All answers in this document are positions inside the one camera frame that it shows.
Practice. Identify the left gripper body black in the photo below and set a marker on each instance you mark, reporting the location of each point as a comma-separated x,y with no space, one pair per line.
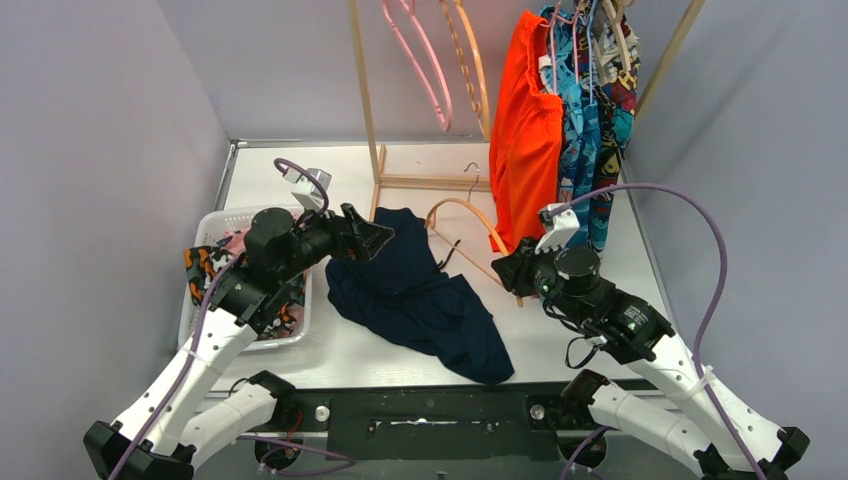
348,235

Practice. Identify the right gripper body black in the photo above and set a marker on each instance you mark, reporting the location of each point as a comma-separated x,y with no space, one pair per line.
535,272

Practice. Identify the navy blue shorts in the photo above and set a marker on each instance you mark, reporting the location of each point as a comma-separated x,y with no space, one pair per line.
404,296

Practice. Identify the pink shark print shorts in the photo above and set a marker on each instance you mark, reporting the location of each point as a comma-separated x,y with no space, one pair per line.
232,241

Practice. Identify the orange camouflage shorts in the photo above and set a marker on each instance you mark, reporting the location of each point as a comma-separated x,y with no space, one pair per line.
203,263

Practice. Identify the bright orange shorts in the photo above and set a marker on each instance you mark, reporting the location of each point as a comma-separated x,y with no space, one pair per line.
526,137

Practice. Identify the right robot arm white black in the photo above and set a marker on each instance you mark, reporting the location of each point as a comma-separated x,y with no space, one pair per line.
713,433

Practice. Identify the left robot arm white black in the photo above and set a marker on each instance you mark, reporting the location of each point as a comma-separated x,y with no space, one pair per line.
161,435

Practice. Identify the dark blue leaf shorts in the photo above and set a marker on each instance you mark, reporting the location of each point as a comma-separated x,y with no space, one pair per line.
605,175

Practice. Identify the light wooden hanger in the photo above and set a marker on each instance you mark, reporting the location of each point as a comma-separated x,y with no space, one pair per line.
615,11

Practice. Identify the comic print shorts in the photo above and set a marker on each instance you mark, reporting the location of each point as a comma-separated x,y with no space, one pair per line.
620,86

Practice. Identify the light blue fish shorts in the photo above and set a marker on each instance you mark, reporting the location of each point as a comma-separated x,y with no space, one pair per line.
580,119

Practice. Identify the blue plastic hanger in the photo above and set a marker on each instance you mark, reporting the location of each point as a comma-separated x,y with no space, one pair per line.
588,22

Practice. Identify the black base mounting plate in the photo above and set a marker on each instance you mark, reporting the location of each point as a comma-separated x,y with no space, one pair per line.
466,422

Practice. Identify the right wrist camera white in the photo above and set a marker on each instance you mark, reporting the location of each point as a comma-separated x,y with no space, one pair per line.
560,224

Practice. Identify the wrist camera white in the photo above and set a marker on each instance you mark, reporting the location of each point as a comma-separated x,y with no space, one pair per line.
311,190
560,224

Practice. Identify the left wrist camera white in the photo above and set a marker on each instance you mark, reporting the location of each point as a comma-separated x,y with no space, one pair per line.
311,190

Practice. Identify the aluminium rail frame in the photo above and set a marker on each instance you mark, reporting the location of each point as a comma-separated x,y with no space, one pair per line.
166,439

